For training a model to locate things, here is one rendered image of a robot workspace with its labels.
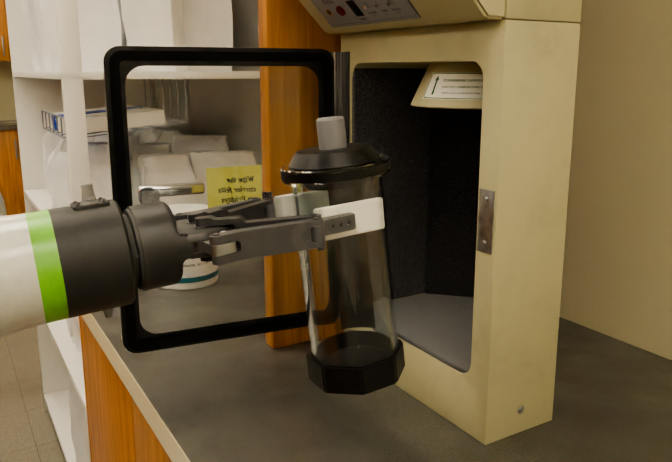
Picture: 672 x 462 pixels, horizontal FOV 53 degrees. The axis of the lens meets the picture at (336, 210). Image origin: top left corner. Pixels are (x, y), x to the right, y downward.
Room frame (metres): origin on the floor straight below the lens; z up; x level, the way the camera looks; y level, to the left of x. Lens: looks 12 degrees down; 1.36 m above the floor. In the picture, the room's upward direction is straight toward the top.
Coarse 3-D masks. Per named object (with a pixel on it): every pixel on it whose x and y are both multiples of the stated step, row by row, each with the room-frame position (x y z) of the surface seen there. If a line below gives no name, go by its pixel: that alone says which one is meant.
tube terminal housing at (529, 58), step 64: (512, 0) 0.70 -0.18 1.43; (576, 0) 0.74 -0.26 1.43; (384, 64) 0.95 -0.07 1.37; (512, 64) 0.70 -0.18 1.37; (576, 64) 0.75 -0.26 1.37; (512, 128) 0.70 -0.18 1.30; (512, 192) 0.70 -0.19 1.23; (512, 256) 0.71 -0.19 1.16; (512, 320) 0.71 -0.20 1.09; (448, 384) 0.75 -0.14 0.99; (512, 384) 0.71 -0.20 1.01
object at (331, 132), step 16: (320, 128) 0.64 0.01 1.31; (336, 128) 0.64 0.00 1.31; (320, 144) 0.65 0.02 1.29; (336, 144) 0.64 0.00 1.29; (352, 144) 0.67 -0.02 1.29; (368, 144) 0.65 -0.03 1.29; (304, 160) 0.62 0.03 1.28; (320, 160) 0.62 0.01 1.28; (336, 160) 0.61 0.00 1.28; (352, 160) 0.61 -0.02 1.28; (368, 160) 0.62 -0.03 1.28
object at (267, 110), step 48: (144, 96) 0.84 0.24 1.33; (192, 96) 0.87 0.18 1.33; (240, 96) 0.89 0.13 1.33; (288, 96) 0.92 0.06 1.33; (144, 144) 0.84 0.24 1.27; (192, 144) 0.87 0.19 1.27; (240, 144) 0.89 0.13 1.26; (288, 144) 0.92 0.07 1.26; (192, 192) 0.87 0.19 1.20; (240, 192) 0.89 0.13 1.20; (288, 192) 0.92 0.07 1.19; (192, 288) 0.86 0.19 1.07; (240, 288) 0.89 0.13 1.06; (288, 288) 0.92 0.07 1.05
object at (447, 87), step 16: (432, 64) 0.85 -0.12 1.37; (448, 64) 0.82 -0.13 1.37; (464, 64) 0.81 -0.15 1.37; (432, 80) 0.83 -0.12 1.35; (448, 80) 0.81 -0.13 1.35; (464, 80) 0.80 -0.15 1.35; (480, 80) 0.79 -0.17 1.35; (416, 96) 0.85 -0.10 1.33; (432, 96) 0.82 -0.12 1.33; (448, 96) 0.80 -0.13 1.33; (464, 96) 0.79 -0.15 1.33; (480, 96) 0.78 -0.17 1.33
